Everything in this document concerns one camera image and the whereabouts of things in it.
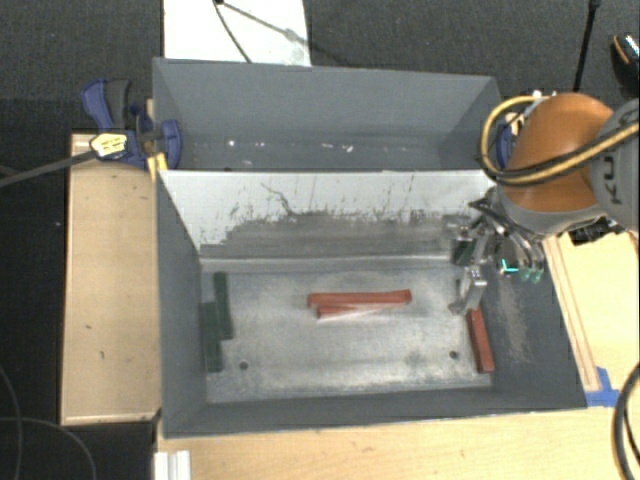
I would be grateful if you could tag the grey metal bin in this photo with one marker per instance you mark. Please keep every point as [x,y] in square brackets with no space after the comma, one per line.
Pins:
[350,348]

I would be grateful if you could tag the dark green flat block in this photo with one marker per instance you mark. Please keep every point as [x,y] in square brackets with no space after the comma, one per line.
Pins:
[212,338]
[223,303]

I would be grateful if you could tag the red-brown flat block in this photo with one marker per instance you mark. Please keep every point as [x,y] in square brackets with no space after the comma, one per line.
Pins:
[481,340]
[357,298]

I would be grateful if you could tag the pale wood board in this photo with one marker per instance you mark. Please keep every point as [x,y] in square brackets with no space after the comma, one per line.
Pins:
[110,288]

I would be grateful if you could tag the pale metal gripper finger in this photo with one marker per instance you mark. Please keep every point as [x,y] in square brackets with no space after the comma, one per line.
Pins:
[463,251]
[474,288]

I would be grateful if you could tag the black cylinder on white bracket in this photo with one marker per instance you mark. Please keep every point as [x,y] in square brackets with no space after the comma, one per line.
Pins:
[595,232]

